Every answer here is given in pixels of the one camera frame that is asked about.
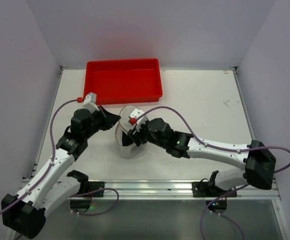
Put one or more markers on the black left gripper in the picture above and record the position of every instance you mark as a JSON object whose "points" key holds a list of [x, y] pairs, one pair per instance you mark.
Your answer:
{"points": [[109, 119]]}

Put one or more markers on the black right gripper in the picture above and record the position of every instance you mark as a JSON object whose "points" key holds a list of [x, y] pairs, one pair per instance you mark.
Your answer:
{"points": [[136, 135]]}

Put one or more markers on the white mesh laundry bag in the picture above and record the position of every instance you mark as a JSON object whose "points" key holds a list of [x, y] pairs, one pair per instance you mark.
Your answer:
{"points": [[132, 151]]}

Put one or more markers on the black bra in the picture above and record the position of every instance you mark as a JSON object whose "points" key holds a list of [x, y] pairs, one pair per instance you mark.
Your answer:
{"points": [[126, 140]]}

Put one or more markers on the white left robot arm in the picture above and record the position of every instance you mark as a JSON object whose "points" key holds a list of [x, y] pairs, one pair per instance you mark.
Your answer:
{"points": [[26, 212]]}

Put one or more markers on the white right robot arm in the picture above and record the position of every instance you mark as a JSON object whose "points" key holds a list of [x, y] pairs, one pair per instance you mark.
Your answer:
{"points": [[252, 164]]}

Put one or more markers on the red plastic bin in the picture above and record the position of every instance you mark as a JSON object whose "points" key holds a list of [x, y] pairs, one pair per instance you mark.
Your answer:
{"points": [[124, 81]]}

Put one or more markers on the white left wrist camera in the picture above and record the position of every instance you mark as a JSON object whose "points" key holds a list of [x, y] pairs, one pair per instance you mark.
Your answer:
{"points": [[89, 102]]}

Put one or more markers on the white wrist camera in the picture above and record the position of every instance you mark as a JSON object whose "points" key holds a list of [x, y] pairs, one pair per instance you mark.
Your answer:
{"points": [[89, 102], [137, 118]]}

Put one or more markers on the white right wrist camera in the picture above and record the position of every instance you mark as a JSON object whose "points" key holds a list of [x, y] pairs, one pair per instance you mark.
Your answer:
{"points": [[137, 118]]}

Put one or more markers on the aluminium mounting rail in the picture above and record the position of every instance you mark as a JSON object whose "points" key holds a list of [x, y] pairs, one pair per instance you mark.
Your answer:
{"points": [[179, 190]]}

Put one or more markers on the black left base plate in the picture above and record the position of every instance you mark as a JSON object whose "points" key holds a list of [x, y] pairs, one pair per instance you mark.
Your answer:
{"points": [[91, 186]]}

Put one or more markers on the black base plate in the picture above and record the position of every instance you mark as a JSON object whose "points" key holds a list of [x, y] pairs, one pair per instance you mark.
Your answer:
{"points": [[201, 189], [91, 186]]}

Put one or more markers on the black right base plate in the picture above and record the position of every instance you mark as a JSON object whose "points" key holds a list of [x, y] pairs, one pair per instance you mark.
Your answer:
{"points": [[201, 189]]}

